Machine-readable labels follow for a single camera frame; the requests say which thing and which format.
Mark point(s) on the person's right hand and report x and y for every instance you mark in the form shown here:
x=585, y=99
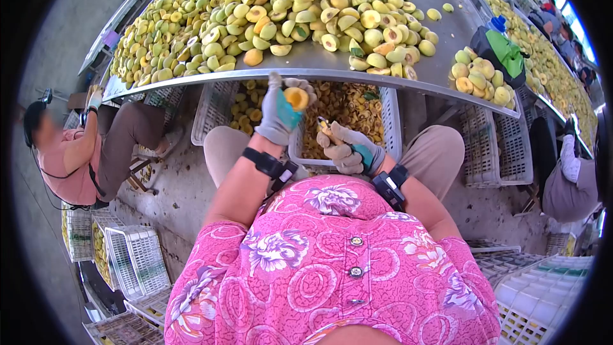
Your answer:
x=354, y=151

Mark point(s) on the person's left hand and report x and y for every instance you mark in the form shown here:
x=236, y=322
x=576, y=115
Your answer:
x=275, y=120

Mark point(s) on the person's right fingers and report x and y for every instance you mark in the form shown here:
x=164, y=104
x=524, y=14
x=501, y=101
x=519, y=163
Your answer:
x=337, y=152

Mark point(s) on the person's left fingers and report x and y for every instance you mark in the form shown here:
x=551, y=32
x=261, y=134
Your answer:
x=275, y=87

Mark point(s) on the orange peach half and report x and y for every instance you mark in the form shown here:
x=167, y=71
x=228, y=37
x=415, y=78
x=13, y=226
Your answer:
x=297, y=99

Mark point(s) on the small pitting knife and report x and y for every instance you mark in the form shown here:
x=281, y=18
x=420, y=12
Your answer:
x=324, y=127

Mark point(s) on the black wrist band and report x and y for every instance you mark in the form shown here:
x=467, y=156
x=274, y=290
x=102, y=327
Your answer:
x=389, y=187
x=266, y=162

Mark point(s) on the white crate with peach scraps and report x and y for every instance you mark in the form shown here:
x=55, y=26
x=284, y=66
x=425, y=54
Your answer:
x=390, y=120

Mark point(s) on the pile of halved peaches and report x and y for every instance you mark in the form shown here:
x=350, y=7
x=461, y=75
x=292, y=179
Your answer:
x=268, y=19

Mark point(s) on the white crate with yellow peaches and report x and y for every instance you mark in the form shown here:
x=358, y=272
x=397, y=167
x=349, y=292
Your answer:
x=210, y=110

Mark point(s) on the person's legs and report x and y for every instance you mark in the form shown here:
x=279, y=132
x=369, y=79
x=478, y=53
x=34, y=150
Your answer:
x=431, y=153

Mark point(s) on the empty white plastic crate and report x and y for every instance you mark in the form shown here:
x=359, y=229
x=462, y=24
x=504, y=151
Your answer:
x=163, y=97
x=515, y=148
x=479, y=148

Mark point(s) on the person's body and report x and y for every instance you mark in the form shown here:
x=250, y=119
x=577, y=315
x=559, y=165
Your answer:
x=335, y=268

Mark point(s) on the small heap of whole peaches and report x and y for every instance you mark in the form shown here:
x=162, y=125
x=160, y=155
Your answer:
x=479, y=79

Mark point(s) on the metal sorting table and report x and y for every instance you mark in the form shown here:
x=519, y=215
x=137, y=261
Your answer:
x=445, y=33

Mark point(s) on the wooden stool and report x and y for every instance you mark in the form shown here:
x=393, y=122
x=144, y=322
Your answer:
x=139, y=172

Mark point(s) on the pale green peach half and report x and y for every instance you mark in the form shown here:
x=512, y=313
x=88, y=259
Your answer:
x=434, y=14
x=448, y=7

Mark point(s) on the black and green bag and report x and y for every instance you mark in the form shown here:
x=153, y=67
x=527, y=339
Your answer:
x=503, y=55

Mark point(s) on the stack of white crates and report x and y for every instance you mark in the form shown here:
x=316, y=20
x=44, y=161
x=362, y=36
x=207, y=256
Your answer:
x=536, y=292
x=139, y=258

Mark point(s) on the long table full of peaches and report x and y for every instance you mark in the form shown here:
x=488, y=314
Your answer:
x=546, y=62

